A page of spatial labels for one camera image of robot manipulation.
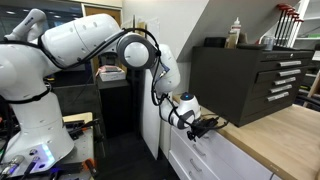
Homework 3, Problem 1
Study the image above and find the white box with pink lid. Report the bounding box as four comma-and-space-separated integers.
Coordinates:
98, 64, 127, 83

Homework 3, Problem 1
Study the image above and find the silver cable connector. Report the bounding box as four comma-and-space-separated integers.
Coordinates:
0, 154, 26, 178

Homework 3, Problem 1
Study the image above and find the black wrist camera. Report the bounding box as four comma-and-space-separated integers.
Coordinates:
186, 130, 198, 143

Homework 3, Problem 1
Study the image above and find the white shelving unit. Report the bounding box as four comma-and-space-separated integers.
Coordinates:
289, 0, 320, 51

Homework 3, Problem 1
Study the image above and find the black tool chest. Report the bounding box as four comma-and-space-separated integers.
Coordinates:
189, 44, 316, 128

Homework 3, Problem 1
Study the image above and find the wooden block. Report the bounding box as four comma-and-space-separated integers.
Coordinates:
62, 111, 94, 125

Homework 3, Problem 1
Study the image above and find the white drawer with steel handle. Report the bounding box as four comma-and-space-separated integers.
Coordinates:
170, 125, 243, 168
168, 159, 204, 180
169, 136, 234, 180
168, 149, 218, 180
233, 146, 279, 180

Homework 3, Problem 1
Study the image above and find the gray metal mounting table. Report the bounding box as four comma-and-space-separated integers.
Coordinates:
0, 126, 101, 180

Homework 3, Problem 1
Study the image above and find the metal can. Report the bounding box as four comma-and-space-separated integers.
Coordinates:
261, 34, 276, 51

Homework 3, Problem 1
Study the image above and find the brown bottle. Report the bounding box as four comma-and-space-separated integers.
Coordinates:
225, 29, 239, 50

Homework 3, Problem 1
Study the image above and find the orange handled tool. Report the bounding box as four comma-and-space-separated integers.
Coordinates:
81, 157, 99, 177

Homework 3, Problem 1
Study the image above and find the white cabinet side panel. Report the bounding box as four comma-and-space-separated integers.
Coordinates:
159, 116, 173, 158

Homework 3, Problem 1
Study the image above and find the black curved hose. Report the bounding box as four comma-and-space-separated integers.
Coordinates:
295, 94, 320, 112

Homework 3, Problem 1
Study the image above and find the black chest drawer silver handle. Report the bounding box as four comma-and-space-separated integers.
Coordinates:
258, 58, 314, 70
254, 75, 309, 89
253, 83, 304, 98
251, 90, 301, 111
256, 67, 313, 81

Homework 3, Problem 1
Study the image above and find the white capped glue bottle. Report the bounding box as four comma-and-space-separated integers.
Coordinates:
229, 16, 243, 44

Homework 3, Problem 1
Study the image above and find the white tall panel board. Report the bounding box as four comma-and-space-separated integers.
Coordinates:
139, 68, 168, 160

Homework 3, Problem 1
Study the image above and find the wooden plank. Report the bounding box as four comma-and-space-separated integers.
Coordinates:
305, 71, 320, 108

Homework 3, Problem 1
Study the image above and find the small black box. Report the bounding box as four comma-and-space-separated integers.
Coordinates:
203, 36, 227, 48

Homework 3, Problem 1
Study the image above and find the black pedestal cabinet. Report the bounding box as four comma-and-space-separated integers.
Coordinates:
95, 77, 142, 138

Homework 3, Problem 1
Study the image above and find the black clamp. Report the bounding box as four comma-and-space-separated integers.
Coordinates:
64, 118, 103, 141

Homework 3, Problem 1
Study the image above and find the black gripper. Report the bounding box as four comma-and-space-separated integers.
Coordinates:
191, 118, 219, 138

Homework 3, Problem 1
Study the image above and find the black cable plug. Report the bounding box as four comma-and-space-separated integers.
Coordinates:
21, 155, 41, 179

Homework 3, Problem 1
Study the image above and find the wooden door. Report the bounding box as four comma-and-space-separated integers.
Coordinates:
81, 3, 123, 29

